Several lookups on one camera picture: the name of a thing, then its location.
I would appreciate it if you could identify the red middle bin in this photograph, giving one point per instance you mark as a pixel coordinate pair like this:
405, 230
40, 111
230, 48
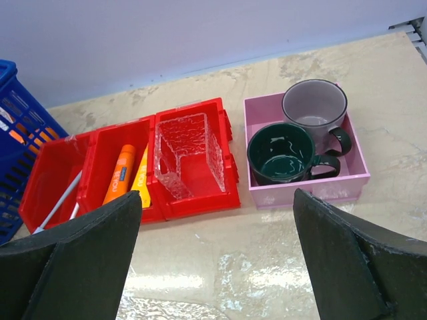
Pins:
104, 148

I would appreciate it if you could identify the red left bin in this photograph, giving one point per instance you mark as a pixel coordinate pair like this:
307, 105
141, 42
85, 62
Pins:
56, 166

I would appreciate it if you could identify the white toothbrush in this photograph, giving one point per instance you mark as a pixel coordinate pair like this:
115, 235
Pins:
75, 211

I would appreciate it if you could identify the red bin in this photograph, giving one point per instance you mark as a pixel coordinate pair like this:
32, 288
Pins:
221, 126
104, 148
56, 166

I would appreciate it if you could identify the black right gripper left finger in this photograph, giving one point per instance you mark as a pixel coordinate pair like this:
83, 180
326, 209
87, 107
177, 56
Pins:
76, 270

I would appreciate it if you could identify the dark green mug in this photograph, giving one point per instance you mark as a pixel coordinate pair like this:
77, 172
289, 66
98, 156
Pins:
286, 153

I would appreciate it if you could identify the red right bin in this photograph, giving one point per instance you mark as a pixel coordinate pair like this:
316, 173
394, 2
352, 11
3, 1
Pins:
221, 126

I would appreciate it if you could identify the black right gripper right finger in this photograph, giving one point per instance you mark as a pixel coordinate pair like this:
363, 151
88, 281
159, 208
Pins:
359, 270

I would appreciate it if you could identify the blue plastic basket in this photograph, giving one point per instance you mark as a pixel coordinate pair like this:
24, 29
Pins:
25, 125

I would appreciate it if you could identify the yellow toothpaste tube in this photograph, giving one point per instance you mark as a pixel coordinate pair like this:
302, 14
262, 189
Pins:
140, 181

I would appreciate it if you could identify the grey-purple mug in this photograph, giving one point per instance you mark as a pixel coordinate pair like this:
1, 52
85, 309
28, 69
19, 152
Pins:
319, 106

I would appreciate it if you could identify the pink drawer box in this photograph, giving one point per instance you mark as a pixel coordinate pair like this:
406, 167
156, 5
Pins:
347, 186

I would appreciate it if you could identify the orange toothpaste tube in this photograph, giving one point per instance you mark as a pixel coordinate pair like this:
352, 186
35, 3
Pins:
121, 174

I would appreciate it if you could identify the clear textured acrylic holder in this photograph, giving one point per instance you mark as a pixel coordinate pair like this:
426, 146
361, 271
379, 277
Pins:
188, 159

